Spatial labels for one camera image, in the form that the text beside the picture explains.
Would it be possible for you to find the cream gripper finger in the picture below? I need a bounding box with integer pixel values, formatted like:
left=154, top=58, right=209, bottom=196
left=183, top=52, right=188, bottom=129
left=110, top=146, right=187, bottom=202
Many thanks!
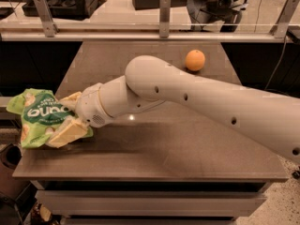
left=46, top=117, right=88, bottom=148
left=59, top=92, right=82, bottom=111

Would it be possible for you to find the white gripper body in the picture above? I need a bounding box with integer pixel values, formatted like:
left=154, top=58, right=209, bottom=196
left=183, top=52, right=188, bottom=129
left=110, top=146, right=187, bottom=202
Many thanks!
left=75, top=83, right=113, bottom=128

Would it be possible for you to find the green rice chip bag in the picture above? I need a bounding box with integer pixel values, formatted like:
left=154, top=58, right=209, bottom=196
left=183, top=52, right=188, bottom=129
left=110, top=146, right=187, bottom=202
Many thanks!
left=7, top=88, right=93, bottom=149

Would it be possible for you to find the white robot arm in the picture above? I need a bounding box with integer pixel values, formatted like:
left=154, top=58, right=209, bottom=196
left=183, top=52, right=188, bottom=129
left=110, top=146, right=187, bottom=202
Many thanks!
left=59, top=55, right=300, bottom=164

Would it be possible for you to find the brown bin lower left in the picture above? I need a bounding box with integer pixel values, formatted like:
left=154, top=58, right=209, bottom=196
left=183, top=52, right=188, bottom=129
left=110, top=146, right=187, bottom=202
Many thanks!
left=0, top=143, right=32, bottom=206

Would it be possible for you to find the black equipment box left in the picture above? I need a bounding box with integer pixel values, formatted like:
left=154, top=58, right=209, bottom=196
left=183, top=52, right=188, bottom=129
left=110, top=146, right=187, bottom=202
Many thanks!
left=22, top=0, right=107, bottom=22

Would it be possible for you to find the orange fruit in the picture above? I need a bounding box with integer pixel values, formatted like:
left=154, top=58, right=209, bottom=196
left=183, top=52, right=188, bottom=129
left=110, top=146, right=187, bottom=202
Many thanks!
left=185, top=50, right=205, bottom=71

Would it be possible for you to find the seated person in background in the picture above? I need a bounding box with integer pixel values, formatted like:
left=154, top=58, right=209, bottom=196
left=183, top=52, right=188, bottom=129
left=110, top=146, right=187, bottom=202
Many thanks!
left=187, top=0, right=242, bottom=32

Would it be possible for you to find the left metal railing bracket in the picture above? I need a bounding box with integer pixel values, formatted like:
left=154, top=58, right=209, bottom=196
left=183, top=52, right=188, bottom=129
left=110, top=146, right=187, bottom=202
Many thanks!
left=33, top=0, right=58, bottom=38

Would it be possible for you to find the metal railing bracket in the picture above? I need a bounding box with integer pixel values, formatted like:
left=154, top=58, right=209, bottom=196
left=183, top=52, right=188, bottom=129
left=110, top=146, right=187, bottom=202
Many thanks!
left=159, top=0, right=171, bottom=38
left=33, top=0, right=58, bottom=38
left=269, top=0, right=300, bottom=38

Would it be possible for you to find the horizontal metal rail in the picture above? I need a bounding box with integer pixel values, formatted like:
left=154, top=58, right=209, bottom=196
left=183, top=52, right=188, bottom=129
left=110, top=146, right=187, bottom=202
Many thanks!
left=1, top=32, right=293, bottom=43

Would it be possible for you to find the middle metal railing bracket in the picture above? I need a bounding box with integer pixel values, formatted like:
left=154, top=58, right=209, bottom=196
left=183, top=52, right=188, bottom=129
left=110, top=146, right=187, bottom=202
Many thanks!
left=159, top=0, right=171, bottom=38

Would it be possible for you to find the right metal railing bracket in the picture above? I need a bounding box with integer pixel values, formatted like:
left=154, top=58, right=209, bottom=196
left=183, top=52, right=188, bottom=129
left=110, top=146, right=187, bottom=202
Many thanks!
left=269, top=0, right=300, bottom=38

